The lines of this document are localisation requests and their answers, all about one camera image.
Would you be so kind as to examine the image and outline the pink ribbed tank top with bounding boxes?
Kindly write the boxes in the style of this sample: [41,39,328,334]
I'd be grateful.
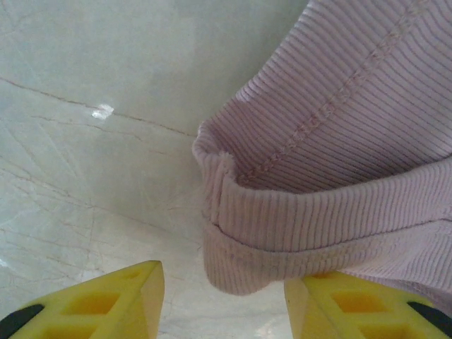
[191,0,452,296]

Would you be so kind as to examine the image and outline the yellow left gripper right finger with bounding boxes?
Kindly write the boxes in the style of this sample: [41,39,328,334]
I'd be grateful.
[284,270,452,339]

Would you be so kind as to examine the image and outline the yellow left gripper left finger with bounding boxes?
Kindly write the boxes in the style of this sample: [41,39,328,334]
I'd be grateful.
[0,260,167,339]

